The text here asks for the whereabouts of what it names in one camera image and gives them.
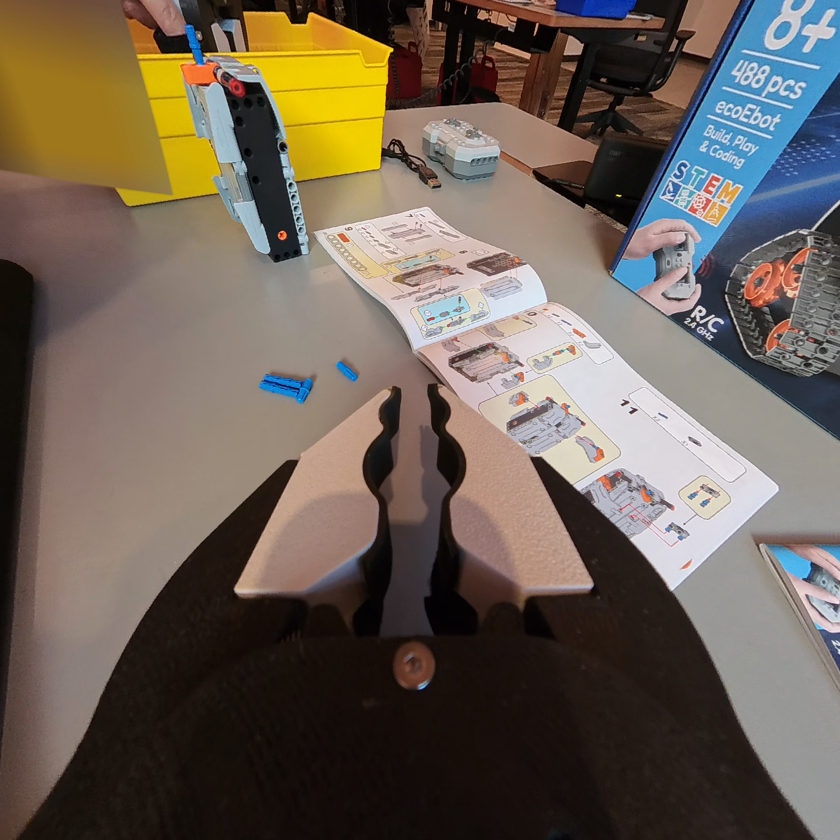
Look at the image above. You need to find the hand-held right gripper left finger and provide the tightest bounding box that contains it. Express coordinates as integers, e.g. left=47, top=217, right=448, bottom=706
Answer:
left=235, top=386, right=403, bottom=636

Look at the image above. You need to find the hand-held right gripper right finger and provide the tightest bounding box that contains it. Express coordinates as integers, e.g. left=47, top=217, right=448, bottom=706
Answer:
left=428, top=384, right=595, bottom=635

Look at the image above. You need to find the yellow plastic parts bin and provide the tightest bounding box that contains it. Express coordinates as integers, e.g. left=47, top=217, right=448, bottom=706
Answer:
left=125, top=12, right=393, bottom=102

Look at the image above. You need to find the grey black robot body model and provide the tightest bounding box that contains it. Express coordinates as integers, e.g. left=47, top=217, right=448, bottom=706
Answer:
left=180, top=56, right=311, bottom=263

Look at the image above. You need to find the instruction booklet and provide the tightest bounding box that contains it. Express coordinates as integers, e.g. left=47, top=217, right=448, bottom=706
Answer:
left=314, top=206, right=780, bottom=590

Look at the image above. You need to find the person's left hand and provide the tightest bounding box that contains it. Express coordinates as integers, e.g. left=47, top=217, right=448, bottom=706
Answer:
left=121, top=0, right=185, bottom=34

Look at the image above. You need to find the red bag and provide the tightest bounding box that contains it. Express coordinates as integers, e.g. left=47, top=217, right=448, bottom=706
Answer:
left=459, top=56, right=497, bottom=102
left=387, top=42, right=424, bottom=109

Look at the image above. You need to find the grey battery box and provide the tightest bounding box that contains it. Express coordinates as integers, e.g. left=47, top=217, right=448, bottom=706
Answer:
left=421, top=118, right=501, bottom=181

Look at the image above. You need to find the blue closed booklet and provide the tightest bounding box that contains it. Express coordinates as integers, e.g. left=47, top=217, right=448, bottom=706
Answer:
left=760, top=543, right=840, bottom=690

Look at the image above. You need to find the wooden table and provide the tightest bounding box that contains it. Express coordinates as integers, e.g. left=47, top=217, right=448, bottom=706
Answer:
left=453, top=0, right=664, bottom=119

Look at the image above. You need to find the black electronic device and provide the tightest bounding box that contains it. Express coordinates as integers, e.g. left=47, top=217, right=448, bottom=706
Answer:
left=535, top=134, right=664, bottom=211

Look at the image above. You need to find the black office chair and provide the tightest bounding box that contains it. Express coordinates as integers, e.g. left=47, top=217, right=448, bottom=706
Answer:
left=577, top=0, right=697, bottom=135

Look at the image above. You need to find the blue robot kit box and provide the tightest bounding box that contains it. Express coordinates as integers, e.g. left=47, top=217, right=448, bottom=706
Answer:
left=610, top=0, right=840, bottom=441

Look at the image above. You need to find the black usb cable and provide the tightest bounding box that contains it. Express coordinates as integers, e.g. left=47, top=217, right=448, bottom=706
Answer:
left=382, top=138, right=444, bottom=193

